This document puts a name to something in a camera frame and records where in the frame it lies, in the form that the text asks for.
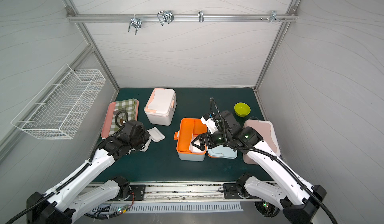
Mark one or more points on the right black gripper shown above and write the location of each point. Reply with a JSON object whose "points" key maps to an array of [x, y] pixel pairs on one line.
{"points": [[204, 139]]}

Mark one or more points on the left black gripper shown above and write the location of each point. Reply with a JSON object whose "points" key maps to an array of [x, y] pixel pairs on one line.
{"points": [[142, 138]]}

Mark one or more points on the white gauze packet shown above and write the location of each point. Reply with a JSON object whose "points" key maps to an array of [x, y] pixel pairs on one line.
{"points": [[146, 146], [156, 135]]}

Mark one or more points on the blue orange first aid kit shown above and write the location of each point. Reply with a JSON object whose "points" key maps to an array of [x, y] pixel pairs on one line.
{"points": [[217, 152]]}

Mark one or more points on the white peach first aid kit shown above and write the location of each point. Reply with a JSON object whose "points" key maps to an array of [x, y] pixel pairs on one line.
{"points": [[161, 106]]}

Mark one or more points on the pink first aid kit box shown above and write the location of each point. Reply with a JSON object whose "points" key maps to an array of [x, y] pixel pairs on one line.
{"points": [[267, 131]]}

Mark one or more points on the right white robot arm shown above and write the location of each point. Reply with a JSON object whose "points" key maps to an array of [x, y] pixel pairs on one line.
{"points": [[297, 198]]}

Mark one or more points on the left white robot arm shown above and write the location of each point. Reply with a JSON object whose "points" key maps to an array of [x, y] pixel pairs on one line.
{"points": [[64, 203]]}

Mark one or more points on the metal hook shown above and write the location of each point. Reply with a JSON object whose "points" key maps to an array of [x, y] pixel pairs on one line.
{"points": [[135, 24], [165, 16], [201, 16], [273, 18]]}

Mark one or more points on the orange inner kit tray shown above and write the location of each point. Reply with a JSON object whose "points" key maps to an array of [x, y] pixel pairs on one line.
{"points": [[189, 129]]}

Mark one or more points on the green checkered cloth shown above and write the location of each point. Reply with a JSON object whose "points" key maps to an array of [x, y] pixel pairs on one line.
{"points": [[130, 106]]}

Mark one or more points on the pink tray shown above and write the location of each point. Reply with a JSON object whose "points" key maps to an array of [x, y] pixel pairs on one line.
{"points": [[105, 129]]}

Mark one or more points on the green bowl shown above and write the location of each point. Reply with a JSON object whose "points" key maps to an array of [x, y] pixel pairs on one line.
{"points": [[242, 109]]}

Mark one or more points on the aluminium crossbar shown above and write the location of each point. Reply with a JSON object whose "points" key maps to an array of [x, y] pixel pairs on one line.
{"points": [[179, 18]]}

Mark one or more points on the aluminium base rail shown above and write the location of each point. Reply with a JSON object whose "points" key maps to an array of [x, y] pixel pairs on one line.
{"points": [[185, 192]]}

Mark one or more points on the white wire basket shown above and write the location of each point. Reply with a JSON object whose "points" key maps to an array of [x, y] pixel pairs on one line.
{"points": [[59, 108]]}

